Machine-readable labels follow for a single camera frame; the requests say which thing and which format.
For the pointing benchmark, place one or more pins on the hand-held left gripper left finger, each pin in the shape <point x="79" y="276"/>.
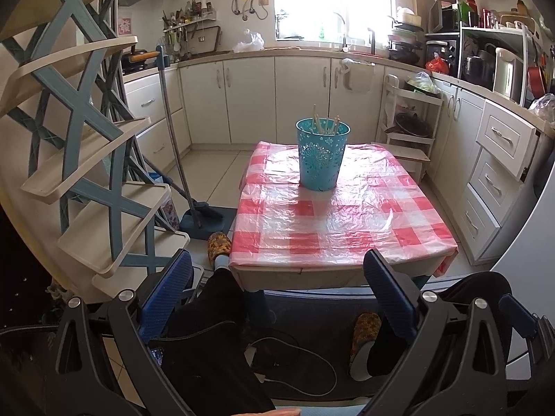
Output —
<point x="167" y="297"/>

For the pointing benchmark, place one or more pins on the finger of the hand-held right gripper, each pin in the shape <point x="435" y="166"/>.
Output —
<point x="518" y="316"/>

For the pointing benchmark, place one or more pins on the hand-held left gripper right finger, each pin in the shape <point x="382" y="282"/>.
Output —
<point x="390" y="297"/>

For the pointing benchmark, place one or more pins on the blue perforated plastic basket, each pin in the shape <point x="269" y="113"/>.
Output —
<point x="321" y="164"/>

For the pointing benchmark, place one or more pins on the bundle of wooden chopsticks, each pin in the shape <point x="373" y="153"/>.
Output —
<point x="318" y="123"/>

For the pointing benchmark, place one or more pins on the person's left hand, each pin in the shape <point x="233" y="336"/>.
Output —
<point x="273" y="411"/>

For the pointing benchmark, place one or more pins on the yellow patterned slipper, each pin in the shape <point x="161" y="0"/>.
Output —
<point x="364" y="327"/>
<point x="219" y="245"/>

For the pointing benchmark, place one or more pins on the person's left leg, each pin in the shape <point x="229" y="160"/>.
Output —
<point x="212" y="333"/>

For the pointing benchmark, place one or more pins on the white refrigerator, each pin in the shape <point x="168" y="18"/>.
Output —
<point x="533" y="251"/>

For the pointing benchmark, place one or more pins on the dark floor mat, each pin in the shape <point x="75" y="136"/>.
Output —
<point x="312" y="312"/>

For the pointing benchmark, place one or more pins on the floral patterned bin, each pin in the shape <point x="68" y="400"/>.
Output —
<point x="172" y="214"/>

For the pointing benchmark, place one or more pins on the red white checkered tablecloth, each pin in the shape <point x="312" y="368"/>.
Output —
<point x="347" y="225"/>

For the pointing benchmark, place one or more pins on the beige table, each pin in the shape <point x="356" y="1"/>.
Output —
<point x="303" y="277"/>

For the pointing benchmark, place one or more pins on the light blue cloth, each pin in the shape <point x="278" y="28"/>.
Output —
<point x="338" y="409"/>

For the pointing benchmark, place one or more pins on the white wooden shelf rack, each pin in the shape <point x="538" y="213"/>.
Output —
<point x="412" y="154"/>

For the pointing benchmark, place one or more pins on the cream drawer unit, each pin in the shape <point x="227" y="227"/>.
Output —
<point x="149" y="112"/>
<point x="490" y="164"/>

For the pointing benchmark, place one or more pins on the dark frying pan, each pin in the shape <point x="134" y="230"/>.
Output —
<point x="412" y="125"/>

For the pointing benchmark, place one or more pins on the beige blue tiered rack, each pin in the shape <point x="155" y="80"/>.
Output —
<point x="86" y="108"/>

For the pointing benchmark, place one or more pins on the clear plastic bag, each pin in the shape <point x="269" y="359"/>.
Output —
<point x="544" y="106"/>

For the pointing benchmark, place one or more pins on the cream base cabinet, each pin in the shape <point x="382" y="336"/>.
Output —
<point x="256" y="99"/>

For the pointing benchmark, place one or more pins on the bag of green vegetables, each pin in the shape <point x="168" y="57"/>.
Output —
<point x="422" y="82"/>

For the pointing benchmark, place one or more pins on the white hanging plastic bin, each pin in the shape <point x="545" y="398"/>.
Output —
<point x="357" y="78"/>

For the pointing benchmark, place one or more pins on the black pot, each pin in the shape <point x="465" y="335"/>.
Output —
<point x="134" y="63"/>

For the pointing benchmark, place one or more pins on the red pot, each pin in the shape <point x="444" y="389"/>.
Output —
<point x="536" y="80"/>

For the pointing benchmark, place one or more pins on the red plastic bag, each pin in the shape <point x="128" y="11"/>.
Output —
<point x="437" y="64"/>

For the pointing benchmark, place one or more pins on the white steel appliance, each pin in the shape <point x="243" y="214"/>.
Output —
<point x="509" y="76"/>

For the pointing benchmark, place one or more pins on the steel pot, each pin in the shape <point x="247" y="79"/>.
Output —
<point x="479" y="67"/>

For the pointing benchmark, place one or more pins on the black toaster oven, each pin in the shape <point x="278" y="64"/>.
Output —
<point x="442" y="50"/>

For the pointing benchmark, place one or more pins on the black dish rack with bowls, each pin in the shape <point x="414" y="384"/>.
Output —
<point x="403" y="43"/>

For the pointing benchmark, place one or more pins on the short dark faucet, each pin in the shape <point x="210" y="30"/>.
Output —
<point x="372" y="43"/>

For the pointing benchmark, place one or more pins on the hanging metal tray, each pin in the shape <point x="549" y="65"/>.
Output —
<point x="203" y="41"/>

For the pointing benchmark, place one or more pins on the curved steel faucet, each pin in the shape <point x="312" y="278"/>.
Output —
<point x="344" y="39"/>

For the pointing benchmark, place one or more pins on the white plastic bag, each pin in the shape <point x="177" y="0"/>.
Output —
<point x="249" y="43"/>

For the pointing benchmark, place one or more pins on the green dish soap bottle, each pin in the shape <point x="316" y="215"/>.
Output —
<point x="321" y="31"/>

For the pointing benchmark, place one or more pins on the grey black appliance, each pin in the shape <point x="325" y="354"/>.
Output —
<point x="446" y="17"/>

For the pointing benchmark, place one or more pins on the green box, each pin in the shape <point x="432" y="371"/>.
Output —
<point x="468" y="13"/>

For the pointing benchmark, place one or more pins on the kitchen window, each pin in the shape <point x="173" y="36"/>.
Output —
<point x="334" y="2"/>

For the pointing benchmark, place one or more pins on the red paper wall decoration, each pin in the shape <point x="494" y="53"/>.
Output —
<point x="124" y="26"/>

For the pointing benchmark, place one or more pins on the wall-mounted utensil rack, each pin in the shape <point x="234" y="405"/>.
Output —
<point x="190" y="21"/>

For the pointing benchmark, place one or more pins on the white counter shelf frame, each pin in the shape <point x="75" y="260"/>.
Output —
<point x="494" y="29"/>

